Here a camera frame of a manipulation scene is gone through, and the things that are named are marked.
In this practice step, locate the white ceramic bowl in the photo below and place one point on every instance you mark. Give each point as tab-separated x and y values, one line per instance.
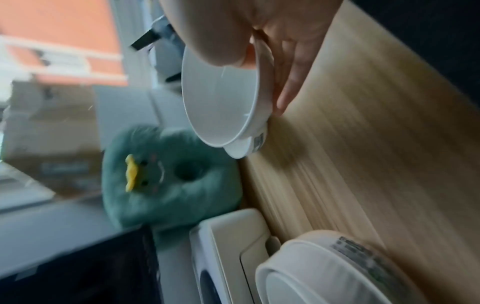
221	101

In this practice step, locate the white plastic appliance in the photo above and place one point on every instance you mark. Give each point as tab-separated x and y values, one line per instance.
228	243

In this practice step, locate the green plush cushion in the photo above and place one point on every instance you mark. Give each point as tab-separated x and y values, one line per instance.
168	184

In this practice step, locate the white device with black parts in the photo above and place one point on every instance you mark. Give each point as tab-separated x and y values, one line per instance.
165	44

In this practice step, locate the person's right hand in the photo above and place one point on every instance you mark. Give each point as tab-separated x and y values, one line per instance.
285	26

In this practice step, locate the white labelled bowl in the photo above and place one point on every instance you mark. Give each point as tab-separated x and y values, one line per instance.
322	267

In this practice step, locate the brown cardboard box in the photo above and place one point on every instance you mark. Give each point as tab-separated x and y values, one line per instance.
48	133

